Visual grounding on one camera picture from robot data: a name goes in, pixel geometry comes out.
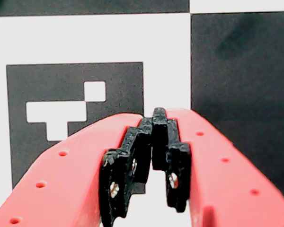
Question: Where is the black white checkerboard marker mat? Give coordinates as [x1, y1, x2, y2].
[0, 0, 284, 227]

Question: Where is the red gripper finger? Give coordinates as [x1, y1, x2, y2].
[0, 113, 153, 227]
[151, 107, 284, 227]

